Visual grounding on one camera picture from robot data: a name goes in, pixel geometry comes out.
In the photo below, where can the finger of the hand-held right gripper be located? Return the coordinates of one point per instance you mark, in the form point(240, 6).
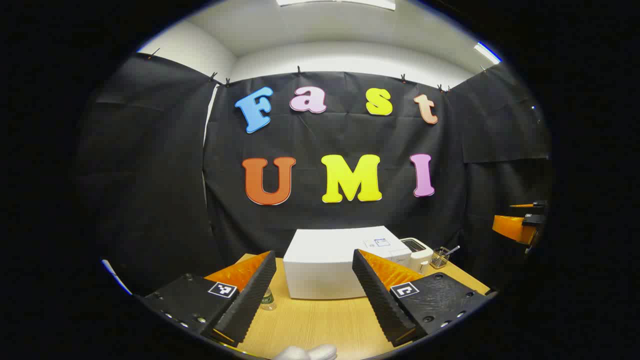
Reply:
point(510, 226)
point(537, 204)

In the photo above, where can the white toaster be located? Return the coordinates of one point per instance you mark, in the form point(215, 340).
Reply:
point(419, 252)

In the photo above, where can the clear plastic water bottle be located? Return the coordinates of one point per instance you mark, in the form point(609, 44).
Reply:
point(268, 300)

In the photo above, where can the metal spoon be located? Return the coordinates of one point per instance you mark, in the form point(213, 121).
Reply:
point(451, 250)

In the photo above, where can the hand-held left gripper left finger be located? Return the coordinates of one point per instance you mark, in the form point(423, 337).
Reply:
point(250, 300)

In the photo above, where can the white microwave oven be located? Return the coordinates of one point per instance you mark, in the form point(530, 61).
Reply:
point(320, 265)

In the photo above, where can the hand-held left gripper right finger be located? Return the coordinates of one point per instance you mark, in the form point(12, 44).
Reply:
point(380, 300)

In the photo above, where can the ceiling light panel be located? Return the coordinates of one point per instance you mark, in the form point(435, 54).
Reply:
point(487, 52)
point(335, 3)

